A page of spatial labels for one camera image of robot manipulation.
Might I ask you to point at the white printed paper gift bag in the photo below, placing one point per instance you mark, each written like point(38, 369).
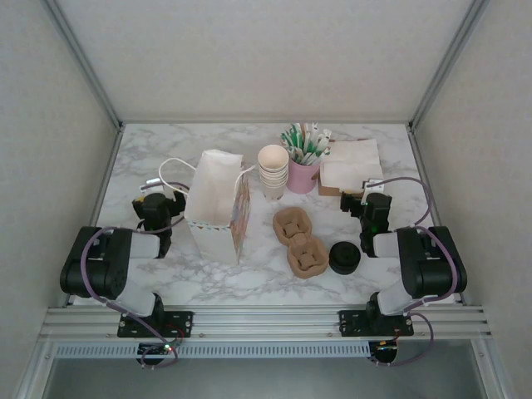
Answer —
point(208, 187)

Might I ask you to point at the black plastic cup lid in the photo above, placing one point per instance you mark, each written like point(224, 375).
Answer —
point(345, 251)

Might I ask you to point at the green drinking straw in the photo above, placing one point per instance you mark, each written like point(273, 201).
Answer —
point(287, 141)
point(322, 141)
point(326, 151)
point(303, 141)
point(312, 137)
point(295, 137)

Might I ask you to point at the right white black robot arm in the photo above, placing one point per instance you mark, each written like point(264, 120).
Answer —
point(432, 266)

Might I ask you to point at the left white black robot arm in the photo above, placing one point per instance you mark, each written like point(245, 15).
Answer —
point(104, 266)

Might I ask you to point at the brown cardboard napkin tray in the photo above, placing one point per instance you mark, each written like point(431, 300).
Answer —
point(330, 192)

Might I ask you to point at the white paper napkin stack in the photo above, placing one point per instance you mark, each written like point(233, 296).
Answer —
point(353, 170)

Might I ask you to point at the pink straw holder cup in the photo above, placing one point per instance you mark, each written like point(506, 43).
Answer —
point(301, 178)

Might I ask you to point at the stack of paper cups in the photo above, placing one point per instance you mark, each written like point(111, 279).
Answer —
point(272, 183)

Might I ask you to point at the right controller board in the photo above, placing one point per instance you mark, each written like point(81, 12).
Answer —
point(384, 349)

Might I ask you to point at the controller board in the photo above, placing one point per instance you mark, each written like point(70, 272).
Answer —
point(160, 351)
point(384, 349)

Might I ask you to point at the left controller board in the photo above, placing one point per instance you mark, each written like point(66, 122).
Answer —
point(160, 351)

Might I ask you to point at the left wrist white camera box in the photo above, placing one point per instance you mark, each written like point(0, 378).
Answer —
point(149, 181)

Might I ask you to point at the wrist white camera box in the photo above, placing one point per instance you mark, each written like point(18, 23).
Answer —
point(149, 181)
point(372, 183)

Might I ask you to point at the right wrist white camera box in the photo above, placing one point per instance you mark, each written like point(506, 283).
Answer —
point(372, 183)

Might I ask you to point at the right black mount plate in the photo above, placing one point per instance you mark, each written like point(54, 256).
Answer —
point(353, 326)

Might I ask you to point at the black mount plate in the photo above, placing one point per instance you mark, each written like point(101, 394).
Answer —
point(353, 326)
point(129, 330)

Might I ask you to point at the left black mount plate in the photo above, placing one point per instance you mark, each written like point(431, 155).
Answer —
point(129, 330)

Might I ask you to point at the aluminium front rail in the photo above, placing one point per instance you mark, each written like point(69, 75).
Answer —
point(266, 322)

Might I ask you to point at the aluminium frame post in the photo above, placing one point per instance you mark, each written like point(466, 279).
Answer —
point(449, 62)
point(83, 62)

